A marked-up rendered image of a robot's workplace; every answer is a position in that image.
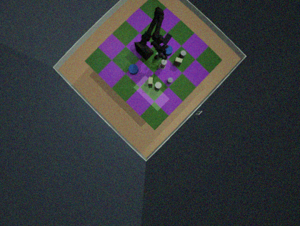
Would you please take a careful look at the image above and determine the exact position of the blue short cylinder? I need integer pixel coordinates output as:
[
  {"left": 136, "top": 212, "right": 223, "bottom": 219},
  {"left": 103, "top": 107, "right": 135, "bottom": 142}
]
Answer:
[
  {"left": 129, "top": 64, "right": 139, "bottom": 75},
  {"left": 166, "top": 45, "right": 173, "bottom": 56}
]

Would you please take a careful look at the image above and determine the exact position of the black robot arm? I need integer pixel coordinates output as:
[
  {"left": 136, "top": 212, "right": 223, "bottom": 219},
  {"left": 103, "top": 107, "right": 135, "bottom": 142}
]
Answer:
[{"left": 139, "top": 7, "right": 166, "bottom": 52}]

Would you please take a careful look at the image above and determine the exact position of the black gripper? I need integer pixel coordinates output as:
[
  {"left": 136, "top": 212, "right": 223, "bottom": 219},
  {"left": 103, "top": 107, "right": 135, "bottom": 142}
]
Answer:
[{"left": 154, "top": 45, "right": 167, "bottom": 60}]

